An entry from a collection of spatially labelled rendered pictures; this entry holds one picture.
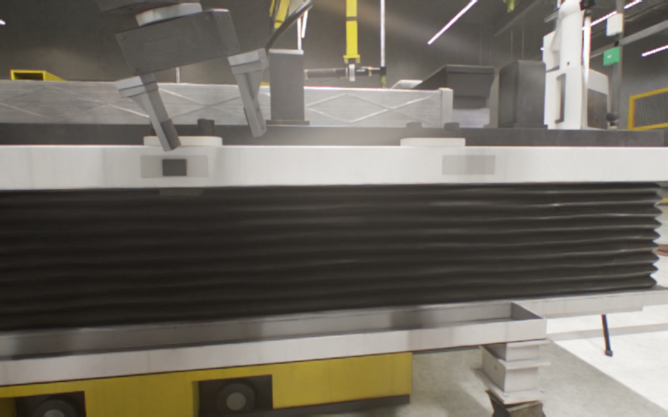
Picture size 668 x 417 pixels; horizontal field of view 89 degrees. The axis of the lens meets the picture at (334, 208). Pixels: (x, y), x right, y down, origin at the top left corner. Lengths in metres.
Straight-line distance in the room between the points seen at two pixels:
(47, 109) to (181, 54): 0.50
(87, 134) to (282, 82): 0.33
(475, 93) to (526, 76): 0.32
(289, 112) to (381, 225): 0.43
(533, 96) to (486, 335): 0.56
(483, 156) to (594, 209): 0.66
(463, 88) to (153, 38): 0.83
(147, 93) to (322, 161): 0.27
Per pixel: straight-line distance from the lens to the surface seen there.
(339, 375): 1.22
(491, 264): 1.09
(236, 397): 1.30
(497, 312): 1.12
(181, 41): 0.48
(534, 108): 0.81
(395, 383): 1.28
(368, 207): 0.91
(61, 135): 0.71
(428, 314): 1.02
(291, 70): 0.65
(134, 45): 0.51
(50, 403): 1.46
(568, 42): 4.14
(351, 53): 1.93
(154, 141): 0.61
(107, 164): 0.63
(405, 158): 0.61
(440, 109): 0.89
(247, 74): 0.47
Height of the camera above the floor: 0.78
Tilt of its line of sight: 5 degrees down
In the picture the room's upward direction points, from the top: 1 degrees counter-clockwise
